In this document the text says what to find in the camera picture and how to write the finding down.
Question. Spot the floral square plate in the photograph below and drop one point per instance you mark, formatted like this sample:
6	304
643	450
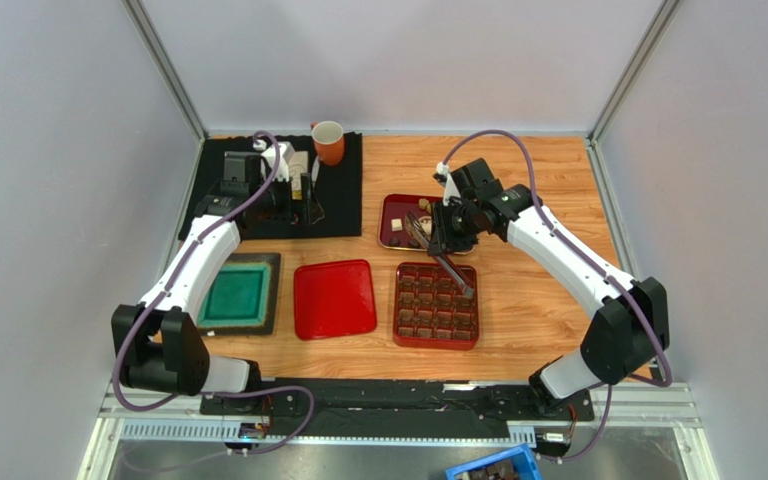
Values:
297	165

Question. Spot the black cloth placemat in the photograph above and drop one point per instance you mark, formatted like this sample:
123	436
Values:
338	190

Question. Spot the turquoise glazed dark plate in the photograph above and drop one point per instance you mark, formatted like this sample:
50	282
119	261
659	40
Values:
243	298

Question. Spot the red chocolate box with tray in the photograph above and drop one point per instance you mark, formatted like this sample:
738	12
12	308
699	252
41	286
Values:
431	312

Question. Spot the blue plastic bin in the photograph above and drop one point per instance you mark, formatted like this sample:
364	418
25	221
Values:
514	463

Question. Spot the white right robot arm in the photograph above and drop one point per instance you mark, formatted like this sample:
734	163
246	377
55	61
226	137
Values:
628	317

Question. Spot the orange mug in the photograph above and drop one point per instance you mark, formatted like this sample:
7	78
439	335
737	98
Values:
329	142

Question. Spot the red tin lid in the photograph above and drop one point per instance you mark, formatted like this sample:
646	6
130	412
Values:
334	299

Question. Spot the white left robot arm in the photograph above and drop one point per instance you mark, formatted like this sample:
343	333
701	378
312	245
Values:
157	342

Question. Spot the red chocolate serving tray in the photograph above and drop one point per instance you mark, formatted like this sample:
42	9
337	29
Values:
397	205

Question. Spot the metal serving tongs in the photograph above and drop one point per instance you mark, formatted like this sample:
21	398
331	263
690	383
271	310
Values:
416	231

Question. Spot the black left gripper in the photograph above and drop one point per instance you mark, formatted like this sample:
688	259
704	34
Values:
293	213

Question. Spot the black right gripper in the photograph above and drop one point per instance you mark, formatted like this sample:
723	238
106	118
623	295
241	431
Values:
441	235

